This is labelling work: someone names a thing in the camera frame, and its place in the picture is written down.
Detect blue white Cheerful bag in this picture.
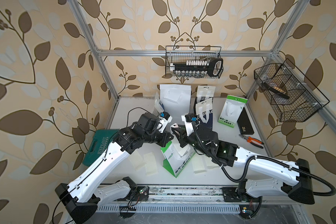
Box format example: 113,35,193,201
153,92,164,116

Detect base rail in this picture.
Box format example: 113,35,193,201
90,181,309,224

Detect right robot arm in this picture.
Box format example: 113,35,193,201
171,124,315,204

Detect right wire basket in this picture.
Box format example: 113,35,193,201
254,58,330,122

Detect large white paper bag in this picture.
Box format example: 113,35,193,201
160,84,191,118

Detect navy bag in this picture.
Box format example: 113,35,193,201
195,98,213,129
195,85,216,103

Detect black socket set holder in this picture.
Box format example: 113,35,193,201
168,58,224,78

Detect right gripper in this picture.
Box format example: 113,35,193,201
173,124,212,157

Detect black box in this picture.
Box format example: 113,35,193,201
237,108,254,135

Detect dark tool in basket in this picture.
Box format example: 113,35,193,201
263,82,290,99

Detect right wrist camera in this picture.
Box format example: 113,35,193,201
183,113,197,136

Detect orange handled pliers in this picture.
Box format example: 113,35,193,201
239,134,264,149

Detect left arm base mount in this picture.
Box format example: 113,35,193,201
119,177,149,218

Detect green white bag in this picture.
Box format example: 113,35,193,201
218,95,248,128
161,141,195,178

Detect wire basket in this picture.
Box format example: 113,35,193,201
165,45,224,79
254,58,330,122

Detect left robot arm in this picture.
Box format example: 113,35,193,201
55,127,174,224

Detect navy bag front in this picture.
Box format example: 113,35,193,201
195,98,213,129

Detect back wire basket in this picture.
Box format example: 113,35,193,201
165,45,224,79

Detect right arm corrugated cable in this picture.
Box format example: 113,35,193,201
190,120,336,197

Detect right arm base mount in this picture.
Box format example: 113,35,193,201
222,179,262,220

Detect green tool case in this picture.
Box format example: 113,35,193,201
83,129,121,167

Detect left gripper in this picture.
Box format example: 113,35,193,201
141,125,174,147

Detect aluminium frame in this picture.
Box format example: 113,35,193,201
67,0,336,135

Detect navy bag rear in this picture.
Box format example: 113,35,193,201
195,85,216,103

